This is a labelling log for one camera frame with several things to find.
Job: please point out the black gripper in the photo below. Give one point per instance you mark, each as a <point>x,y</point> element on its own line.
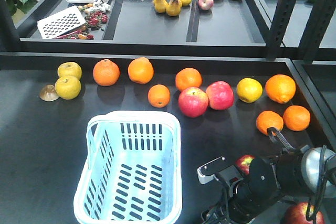
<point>243,197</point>

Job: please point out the light blue plastic basket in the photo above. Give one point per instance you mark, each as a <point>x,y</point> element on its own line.
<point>132,173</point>

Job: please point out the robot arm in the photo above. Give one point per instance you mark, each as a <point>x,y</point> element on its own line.
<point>305,172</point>

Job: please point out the orange behind pink apples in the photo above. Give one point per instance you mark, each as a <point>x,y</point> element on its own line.
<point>188,77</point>

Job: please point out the small orange left of apples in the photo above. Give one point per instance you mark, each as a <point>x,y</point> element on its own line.
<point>159,96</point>

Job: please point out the dark red apple middle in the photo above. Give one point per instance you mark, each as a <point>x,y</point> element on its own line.
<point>243,163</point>

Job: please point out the dark red apple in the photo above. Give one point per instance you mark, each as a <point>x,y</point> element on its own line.
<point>243,163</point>
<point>296,214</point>

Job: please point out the dark red apple front right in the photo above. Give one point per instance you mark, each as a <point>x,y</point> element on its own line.
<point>296,214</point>

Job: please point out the small orange front left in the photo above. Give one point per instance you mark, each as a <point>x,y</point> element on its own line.
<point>267,119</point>

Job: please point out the small orange front right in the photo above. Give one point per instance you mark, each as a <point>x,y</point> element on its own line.
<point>296,118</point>

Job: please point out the pink red apple right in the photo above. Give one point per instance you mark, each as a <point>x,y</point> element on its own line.
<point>220,95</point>

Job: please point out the pink red apple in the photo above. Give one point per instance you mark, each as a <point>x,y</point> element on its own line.
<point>193,102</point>
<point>220,95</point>

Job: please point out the yellow orange citrus fruit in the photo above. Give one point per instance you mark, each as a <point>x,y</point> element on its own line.
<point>249,90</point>

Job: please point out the pink red apple left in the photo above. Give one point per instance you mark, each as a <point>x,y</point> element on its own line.
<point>193,102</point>

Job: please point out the black wooden fruit stand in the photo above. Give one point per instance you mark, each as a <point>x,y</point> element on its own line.
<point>43,144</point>

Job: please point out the large orange back row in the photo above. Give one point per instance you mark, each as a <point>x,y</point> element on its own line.
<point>140,70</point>

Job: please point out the bumpy top orange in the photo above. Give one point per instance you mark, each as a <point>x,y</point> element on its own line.
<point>106,73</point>

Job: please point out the yellow brown pear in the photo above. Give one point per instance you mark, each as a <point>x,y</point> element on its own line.
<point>173,8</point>

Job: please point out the yellow apple pear front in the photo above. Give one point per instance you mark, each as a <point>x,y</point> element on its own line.
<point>68,87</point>

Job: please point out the yellow apple pear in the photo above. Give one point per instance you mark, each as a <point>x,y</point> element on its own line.
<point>68,87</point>
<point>71,69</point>

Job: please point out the yellow apple pear back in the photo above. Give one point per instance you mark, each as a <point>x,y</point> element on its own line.
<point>71,69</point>

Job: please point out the brown mushroom cap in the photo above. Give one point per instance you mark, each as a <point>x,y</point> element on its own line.
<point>48,93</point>

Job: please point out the checkerboard calibration card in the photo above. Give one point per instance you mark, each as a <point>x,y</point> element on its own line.
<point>60,23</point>

